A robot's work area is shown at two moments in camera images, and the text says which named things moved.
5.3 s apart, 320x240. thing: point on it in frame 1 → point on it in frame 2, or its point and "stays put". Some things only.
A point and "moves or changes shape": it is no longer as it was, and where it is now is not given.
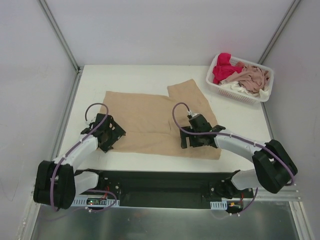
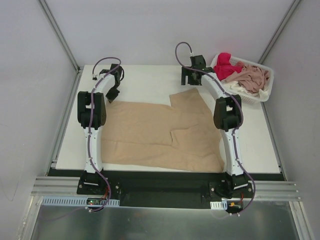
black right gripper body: [186, 137] → [188, 77]
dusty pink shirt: [251, 78] stays put
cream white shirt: [262, 93] stays put
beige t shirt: [148, 121] moves or changes shape
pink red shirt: [224, 68] stays put
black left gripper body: [115, 133] → [112, 93]
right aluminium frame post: [284, 22] stays put
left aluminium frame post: [60, 36] stays put
